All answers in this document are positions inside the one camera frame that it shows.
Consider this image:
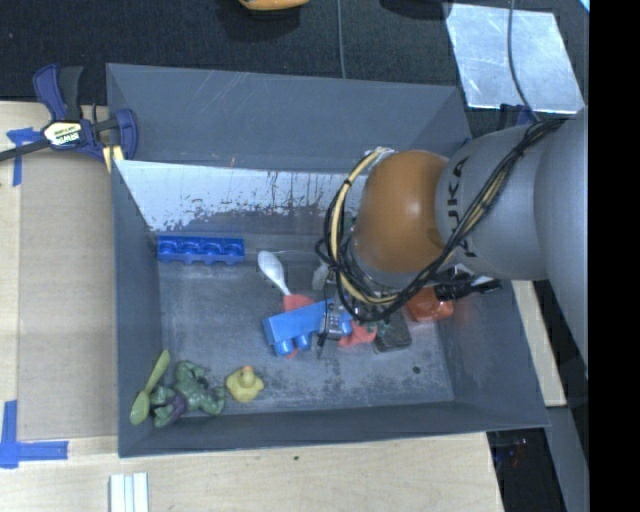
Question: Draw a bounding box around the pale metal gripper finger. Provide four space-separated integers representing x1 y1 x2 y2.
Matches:
316 307 354 360

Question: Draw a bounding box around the red-orange rounded toy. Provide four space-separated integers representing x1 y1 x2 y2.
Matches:
403 286 456 324

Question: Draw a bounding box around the blue toy brick with pegs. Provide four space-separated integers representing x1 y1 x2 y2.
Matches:
261 298 337 358

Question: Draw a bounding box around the red-orange flat toy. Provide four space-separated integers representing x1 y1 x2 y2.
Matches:
281 293 377 360

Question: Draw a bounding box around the white plastic spoon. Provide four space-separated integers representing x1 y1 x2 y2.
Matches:
256 249 293 297

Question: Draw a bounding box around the yellow rubber duck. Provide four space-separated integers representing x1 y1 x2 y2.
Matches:
224 364 266 404

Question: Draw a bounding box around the grey metal bin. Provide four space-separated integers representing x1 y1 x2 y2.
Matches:
104 62 552 459

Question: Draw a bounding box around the long blue toy brick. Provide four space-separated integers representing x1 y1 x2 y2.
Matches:
155 235 247 267

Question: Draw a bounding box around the green toy figure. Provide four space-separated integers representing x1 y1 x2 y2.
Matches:
148 359 228 429

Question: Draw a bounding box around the green plastic spoon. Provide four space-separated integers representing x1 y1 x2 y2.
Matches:
129 348 172 427

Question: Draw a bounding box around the pale wood board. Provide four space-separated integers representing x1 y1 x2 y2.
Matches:
17 149 121 442

